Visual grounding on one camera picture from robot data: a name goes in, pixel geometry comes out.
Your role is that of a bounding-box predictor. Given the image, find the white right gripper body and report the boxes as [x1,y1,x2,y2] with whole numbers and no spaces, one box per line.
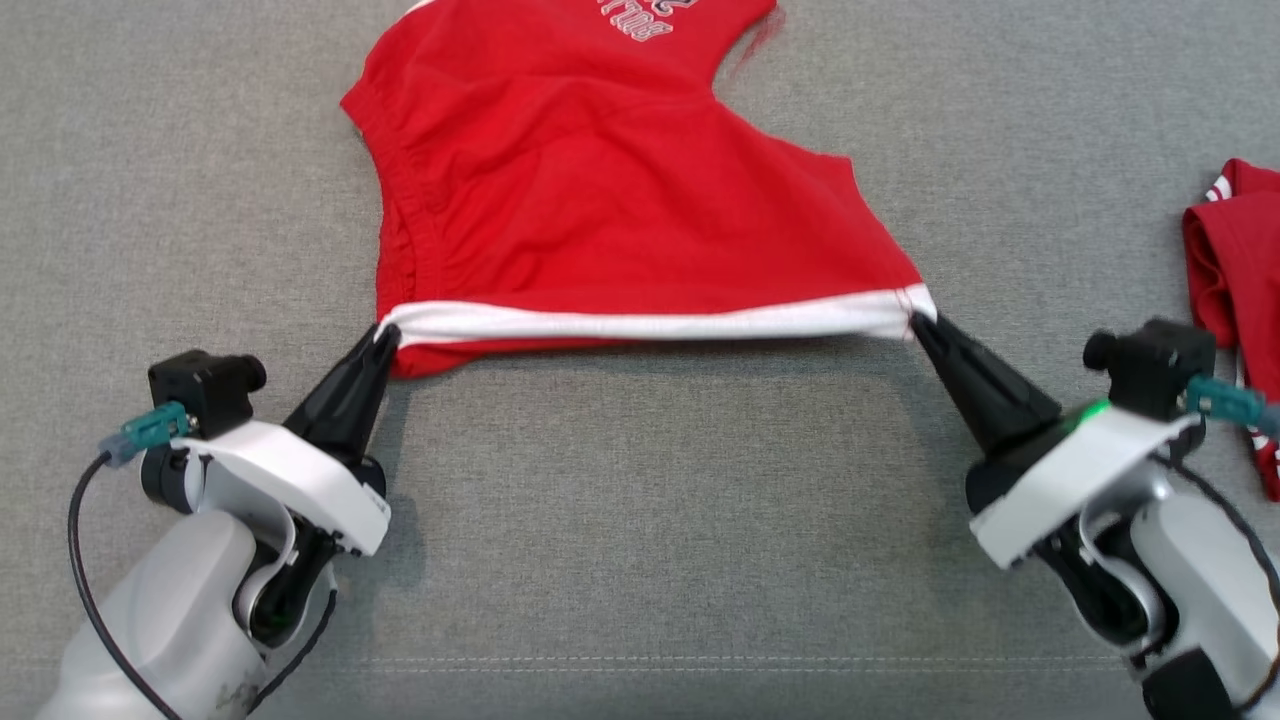
[966,398,1202,572]

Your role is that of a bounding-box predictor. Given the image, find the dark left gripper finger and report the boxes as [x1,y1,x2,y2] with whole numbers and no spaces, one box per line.
[320,330,402,460]
[283,325,392,442]

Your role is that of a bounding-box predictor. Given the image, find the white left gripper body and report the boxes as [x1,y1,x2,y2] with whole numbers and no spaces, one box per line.
[190,420,390,557]

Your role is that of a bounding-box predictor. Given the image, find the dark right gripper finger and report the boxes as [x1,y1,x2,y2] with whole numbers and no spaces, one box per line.
[925,314,1063,447]
[911,314,1002,457]

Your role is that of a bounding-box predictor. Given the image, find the red basketball jersey number 23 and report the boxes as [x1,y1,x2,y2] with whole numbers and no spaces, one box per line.
[1182,158,1280,503]

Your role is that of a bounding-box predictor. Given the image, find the red shorts with white band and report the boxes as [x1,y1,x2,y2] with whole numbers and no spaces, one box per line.
[340,0,939,380]

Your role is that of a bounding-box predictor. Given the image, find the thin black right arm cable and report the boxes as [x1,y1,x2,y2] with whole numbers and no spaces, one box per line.
[1150,452,1280,601]

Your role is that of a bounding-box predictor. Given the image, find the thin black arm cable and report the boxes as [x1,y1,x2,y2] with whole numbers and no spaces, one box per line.
[1150,452,1280,601]
[67,450,341,720]

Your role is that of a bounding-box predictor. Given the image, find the teal right camera connector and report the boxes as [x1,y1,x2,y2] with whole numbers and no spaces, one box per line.
[1185,375,1280,438]

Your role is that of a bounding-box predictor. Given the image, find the teal camera connector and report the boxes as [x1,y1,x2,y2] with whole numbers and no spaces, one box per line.
[1185,375,1280,438]
[100,400,193,469]

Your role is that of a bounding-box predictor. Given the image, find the teal left camera connector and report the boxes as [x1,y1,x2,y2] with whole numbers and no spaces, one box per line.
[100,400,193,469]

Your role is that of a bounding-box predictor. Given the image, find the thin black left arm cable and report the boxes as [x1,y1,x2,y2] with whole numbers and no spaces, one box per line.
[67,450,341,720]

